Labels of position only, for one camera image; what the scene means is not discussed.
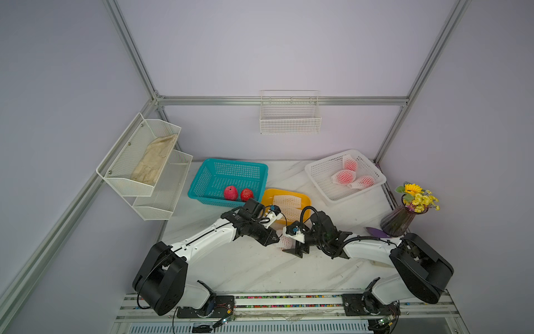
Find white foam net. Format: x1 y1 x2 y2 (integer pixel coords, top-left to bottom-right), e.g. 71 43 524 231
273 195 302 209
281 207 302 224

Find netted red apple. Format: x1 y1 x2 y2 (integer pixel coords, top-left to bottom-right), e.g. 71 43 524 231
223 186 239 201
240 189 254 203

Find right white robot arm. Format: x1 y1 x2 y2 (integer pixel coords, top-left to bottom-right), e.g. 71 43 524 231
283 212 454 313

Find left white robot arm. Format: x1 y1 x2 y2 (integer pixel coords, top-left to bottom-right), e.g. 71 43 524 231
132 199 284 317

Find yellow plastic tub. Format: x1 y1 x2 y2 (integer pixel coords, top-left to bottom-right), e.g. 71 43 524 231
261 189 312 231

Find teal plastic perforated basket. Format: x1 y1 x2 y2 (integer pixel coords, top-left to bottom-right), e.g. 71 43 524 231
188 159 268 207

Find white plastic perforated basket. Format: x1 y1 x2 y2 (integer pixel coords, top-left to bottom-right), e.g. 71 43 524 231
305 149 387 205

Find purple and pink cloth items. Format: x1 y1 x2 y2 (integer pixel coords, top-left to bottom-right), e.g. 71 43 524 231
365 227 392 239

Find netted apple top back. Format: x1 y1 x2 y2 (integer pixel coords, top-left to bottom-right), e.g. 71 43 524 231
342 154 358 173

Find dark glass vase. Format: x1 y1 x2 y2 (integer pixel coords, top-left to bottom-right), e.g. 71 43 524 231
380 206 417 237

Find yellow flower bouquet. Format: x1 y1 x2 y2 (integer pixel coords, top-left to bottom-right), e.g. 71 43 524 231
395 182 440 214

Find beige cloth in shelf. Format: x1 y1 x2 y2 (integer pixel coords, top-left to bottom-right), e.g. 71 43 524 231
130 134 178 186

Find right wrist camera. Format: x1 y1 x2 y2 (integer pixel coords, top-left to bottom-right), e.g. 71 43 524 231
282 225 305 244

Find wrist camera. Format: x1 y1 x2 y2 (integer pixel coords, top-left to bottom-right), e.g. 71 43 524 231
260 205 284 228
282 225 305 244

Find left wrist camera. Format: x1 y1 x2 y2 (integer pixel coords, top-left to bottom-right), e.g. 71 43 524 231
260 205 284 228

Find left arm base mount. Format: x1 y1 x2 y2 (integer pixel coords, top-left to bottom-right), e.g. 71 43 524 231
175 281 235 319

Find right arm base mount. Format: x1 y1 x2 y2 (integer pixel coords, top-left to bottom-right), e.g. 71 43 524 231
342 277 400 321

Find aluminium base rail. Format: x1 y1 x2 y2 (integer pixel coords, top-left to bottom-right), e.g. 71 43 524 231
111 292 469 333

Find white wire wall basket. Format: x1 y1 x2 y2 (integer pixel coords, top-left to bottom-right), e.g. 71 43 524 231
259 90 322 135

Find white two-tier wire shelf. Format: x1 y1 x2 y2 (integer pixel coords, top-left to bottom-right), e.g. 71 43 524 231
96 114 193 221

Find aluminium frame structure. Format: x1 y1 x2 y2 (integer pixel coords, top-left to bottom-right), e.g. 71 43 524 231
1 1 470 332

